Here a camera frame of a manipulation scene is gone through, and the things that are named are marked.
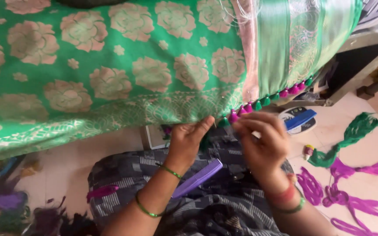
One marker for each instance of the person's left hand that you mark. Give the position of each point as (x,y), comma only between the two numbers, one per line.
(184,144)

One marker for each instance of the person's right hand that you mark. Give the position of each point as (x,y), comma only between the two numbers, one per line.
(267,147)

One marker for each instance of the person's right fingers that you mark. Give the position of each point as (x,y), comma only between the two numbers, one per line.
(253,123)

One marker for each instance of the green floral silk saree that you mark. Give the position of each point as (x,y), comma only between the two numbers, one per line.
(110,49)

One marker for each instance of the row of pink green tassels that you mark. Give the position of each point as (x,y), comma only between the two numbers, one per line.
(258,104)

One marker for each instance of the blue plastic comb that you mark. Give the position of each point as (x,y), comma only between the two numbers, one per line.
(300,119)

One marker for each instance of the dark green thread tuft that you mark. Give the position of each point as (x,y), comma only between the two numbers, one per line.
(206,142)

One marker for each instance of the small yellow red thread spool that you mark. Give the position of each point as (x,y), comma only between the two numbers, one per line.
(308,151)

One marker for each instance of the red wrist bangle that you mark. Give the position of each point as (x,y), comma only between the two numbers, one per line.
(282,196)

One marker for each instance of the purple plastic comb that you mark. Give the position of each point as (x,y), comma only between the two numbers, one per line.
(197,178)

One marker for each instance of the magenta thread bundle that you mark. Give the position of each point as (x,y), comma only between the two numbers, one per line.
(349,201)
(310,186)
(353,228)
(372,168)

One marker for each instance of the green wrist bangle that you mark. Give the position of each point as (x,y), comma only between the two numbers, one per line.
(295,206)

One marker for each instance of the thin green bangle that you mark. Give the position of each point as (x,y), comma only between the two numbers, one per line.
(171,171)
(146,209)

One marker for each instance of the white framed board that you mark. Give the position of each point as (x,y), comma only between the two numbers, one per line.
(154,136)

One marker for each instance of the green thread bundle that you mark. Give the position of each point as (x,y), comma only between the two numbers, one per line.
(353,134)

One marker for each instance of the short magenta thread tuft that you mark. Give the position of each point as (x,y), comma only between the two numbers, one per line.
(102,191)

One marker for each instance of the black white striped cloth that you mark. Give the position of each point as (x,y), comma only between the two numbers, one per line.
(377,13)

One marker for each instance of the heap of thread scraps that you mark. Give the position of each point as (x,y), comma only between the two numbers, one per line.
(8,206)

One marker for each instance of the wooden furniture frame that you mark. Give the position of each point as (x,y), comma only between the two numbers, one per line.
(363,68)

